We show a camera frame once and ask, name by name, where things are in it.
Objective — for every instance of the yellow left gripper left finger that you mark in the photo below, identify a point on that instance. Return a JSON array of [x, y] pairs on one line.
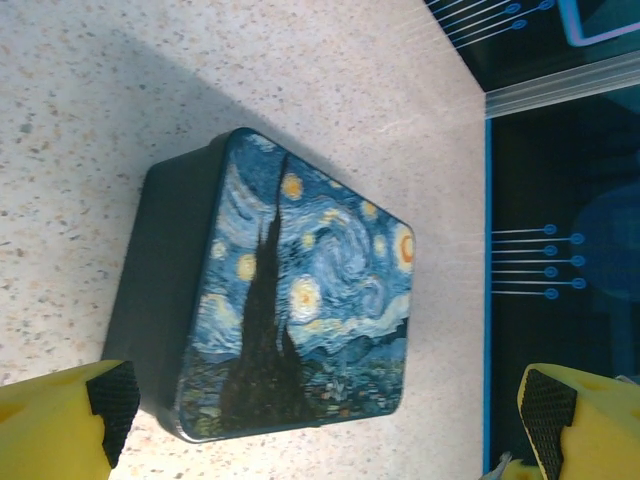
[[45, 430]]

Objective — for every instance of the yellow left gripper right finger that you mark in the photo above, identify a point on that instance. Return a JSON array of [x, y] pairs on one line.
[[600, 430]]

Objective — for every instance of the starry night print tin box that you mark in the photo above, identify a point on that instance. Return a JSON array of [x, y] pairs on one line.
[[300, 300]]

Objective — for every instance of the aluminium corner post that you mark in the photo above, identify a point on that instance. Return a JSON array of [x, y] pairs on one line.
[[575, 82]]

